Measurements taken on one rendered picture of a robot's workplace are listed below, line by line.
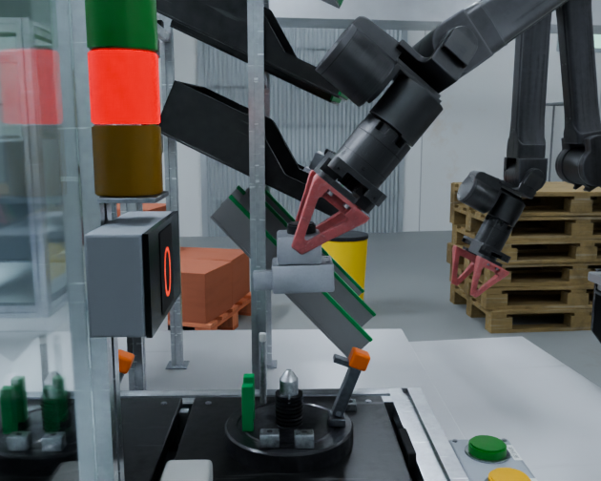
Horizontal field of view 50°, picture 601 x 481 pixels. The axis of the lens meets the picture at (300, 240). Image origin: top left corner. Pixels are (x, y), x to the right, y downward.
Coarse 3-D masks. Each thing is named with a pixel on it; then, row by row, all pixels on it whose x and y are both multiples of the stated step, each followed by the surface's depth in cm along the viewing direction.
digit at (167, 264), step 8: (160, 232) 46; (168, 232) 49; (160, 240) 46; (168, 240) 49; (160, 248) 46; (168, 248) 49; (160, 256) 46; (168, 256) 49; (168, 264) 49; (168, 272) 49; (168, 280) 49; (168, 288) 49; (168, 296) 49; (168, 304) 49
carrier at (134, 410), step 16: (128, 400) 82; (144, 400) 82; (160, 400) 82; (176, 400) 82; (128, 416) 77; (144, 416) 77; (160, 416) 77; (176, 416) 79; (128, 432) 73; (144, 432) 73; (160, 432) 73; (128, 448) 70; (144, 448) 70; (160, 448) 70; (128, 464) 66; (144, 464) 66; (160, 464) 68; (128, 480) 63; (144, 480) 63
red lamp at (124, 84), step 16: (96, 64) 44; (112, 64) 44; (128, 64) 44; (144, 64) 45; (96, 80) 44; (112, 80) 44; (128, 80) 44; (144, 80) 45; (96, 96) 44; (112, 96) 44; (128, 96) 44; (144, 96) 45; (96, 112) 45; (112, 112) 44; (128, 112) 44; (144, 112) 45
